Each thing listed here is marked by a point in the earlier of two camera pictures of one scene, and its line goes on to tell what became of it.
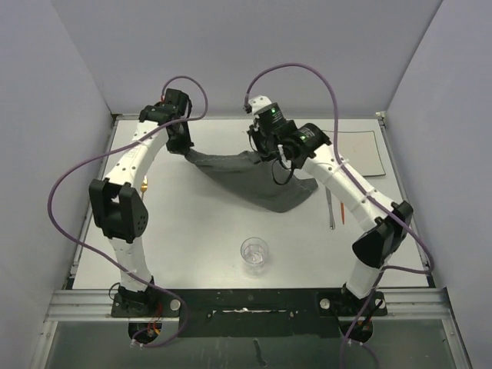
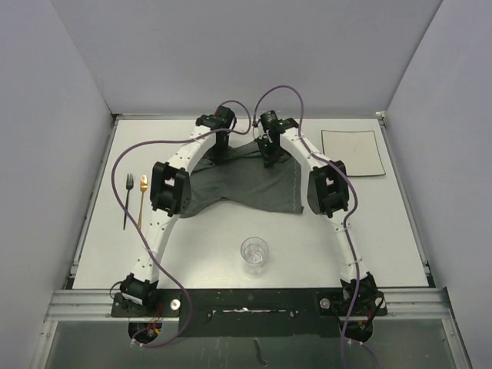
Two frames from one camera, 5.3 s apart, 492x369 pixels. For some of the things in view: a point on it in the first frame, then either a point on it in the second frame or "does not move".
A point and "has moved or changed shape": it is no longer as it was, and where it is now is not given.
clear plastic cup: (254, 252) does not move
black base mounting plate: (252, 312) does not move
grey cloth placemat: (264, 185) has moved or changed shape
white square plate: (361, 148) does not move
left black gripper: (182, 147) -> (219, 156)
